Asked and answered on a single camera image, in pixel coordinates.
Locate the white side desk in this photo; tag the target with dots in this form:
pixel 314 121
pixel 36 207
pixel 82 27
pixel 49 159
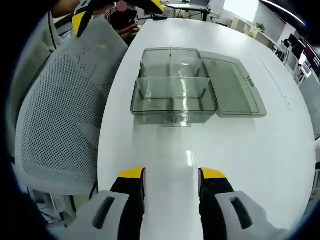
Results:
pixel 185 5

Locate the white low cabinets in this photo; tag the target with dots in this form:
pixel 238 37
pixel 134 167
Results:
pixel 241 25

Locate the black oval object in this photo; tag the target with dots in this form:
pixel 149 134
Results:
pixel 157 18

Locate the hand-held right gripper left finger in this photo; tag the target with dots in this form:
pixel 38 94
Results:
pixel 102 215

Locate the person's torso in pale shirt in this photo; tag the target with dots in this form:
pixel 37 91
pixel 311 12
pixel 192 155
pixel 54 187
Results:
pixel 37 50

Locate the wall display screens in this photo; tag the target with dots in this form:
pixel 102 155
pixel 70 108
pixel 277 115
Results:
pixel 310 57

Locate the potted green plant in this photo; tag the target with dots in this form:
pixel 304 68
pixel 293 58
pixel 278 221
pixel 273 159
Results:
pixel 260 26

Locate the grey mesh office chair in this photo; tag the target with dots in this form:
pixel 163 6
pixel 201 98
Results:
pixel 62 112

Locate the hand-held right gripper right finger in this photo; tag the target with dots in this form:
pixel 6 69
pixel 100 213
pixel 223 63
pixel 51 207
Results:
pixel 245 217

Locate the grey transparent guide fixture box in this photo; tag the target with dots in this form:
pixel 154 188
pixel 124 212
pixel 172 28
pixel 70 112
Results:
pixel 232 87

